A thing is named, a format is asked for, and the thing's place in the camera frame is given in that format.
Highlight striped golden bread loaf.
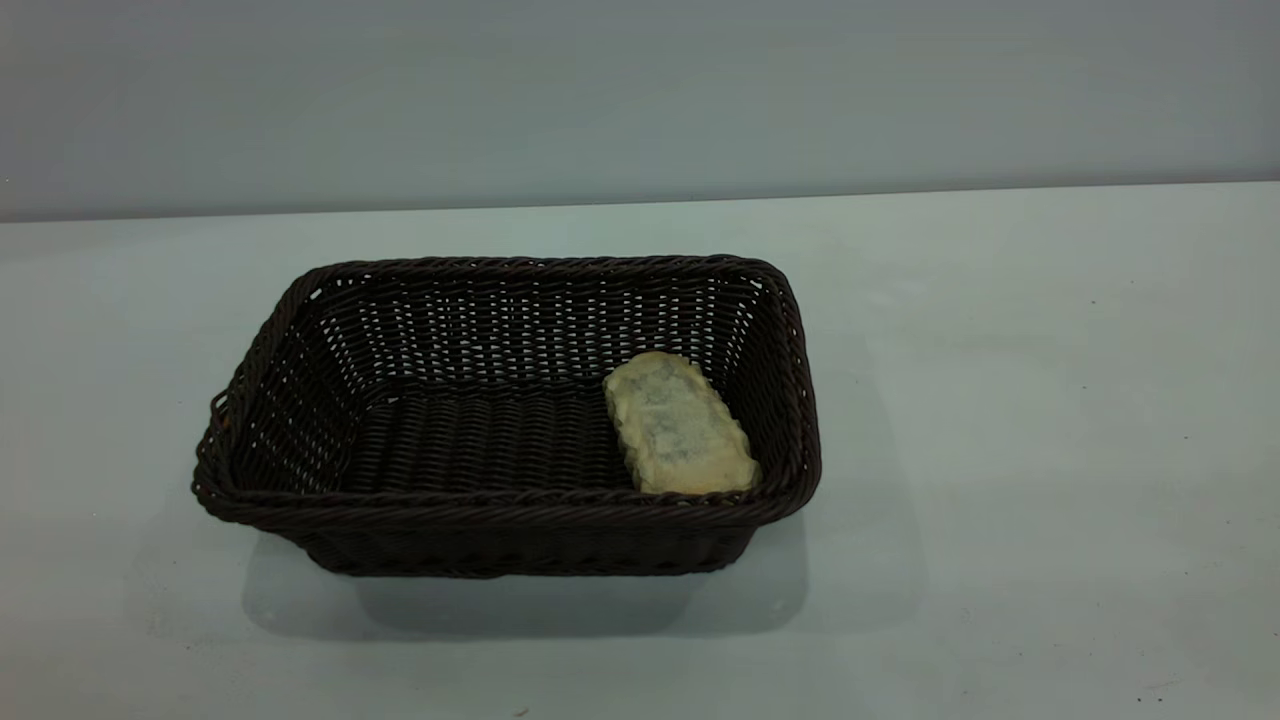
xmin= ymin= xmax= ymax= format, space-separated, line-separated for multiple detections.
xmin=602 ymin=350 xmax=762 ymax=497

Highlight dark brown woven wicker basket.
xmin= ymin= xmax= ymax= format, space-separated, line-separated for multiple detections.
xmin=190 ymin=254 xmax=823 ymax=579

